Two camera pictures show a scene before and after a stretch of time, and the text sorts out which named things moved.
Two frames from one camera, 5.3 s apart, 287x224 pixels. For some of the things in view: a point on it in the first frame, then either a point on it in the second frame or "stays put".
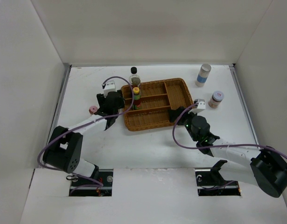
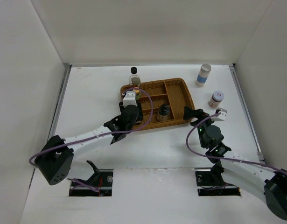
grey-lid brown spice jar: [217, 97] stays put
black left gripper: [101, 99] to [139, 118]
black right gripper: [173, 114] to [189, 113]
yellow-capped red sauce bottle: [137, 98] stays put
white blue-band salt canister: [204, 72] stays put
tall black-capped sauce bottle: [134, 79] stays put
